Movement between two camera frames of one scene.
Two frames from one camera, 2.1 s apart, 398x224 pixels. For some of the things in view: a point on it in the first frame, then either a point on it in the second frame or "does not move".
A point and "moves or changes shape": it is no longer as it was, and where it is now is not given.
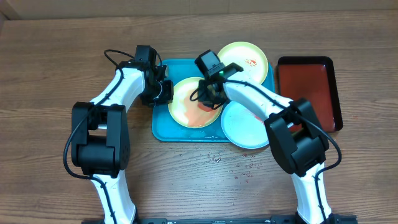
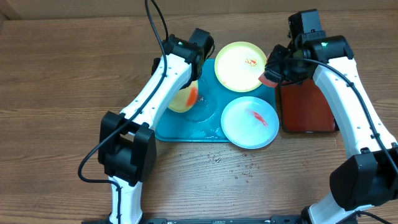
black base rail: [273, 219] does not move
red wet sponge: [201, 105] -> [268, 81]
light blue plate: [242, 127] does not move
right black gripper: [208, 97] -> [277, 62]
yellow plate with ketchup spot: [188, 112] moves or changes shape
